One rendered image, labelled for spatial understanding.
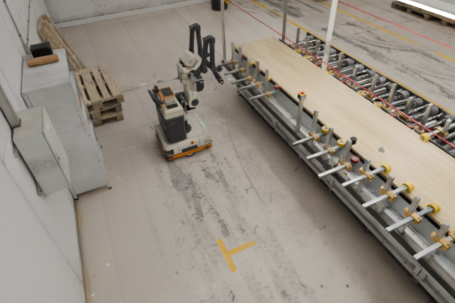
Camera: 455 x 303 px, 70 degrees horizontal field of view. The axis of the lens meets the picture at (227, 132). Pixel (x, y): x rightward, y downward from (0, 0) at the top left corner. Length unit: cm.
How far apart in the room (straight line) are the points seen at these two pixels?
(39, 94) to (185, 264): 220
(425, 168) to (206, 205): 232
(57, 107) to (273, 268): 269
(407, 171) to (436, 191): 28
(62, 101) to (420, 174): 348
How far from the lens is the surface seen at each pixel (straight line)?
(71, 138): 392
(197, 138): 447
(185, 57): 411
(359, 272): 371
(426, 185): 337
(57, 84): 360
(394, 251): 376
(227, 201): 402
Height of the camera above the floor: 312
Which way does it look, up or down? 39 degrees down
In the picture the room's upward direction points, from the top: 3 degrees counter-clockwise
